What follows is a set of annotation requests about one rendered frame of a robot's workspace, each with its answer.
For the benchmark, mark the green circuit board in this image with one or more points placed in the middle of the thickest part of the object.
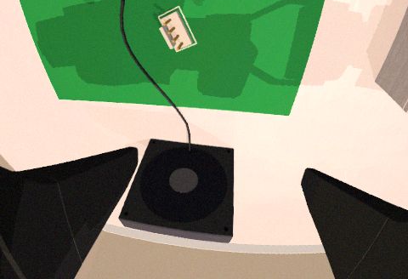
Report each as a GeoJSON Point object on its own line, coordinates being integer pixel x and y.
{"type": "Point", "coordinates": [236, 55]}

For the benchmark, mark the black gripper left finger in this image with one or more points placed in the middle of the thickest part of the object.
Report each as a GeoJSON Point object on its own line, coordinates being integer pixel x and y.
{"type": "Point", "coordinates": [51, 216]}

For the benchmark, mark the black cooling fan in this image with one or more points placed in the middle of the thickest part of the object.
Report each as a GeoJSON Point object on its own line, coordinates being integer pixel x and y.
{"type": "Point", "coordinates": [183, 193]}

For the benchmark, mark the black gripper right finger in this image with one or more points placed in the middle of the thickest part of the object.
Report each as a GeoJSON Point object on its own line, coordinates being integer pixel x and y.
{"type": "Point", "coordinates": [364, 237]}

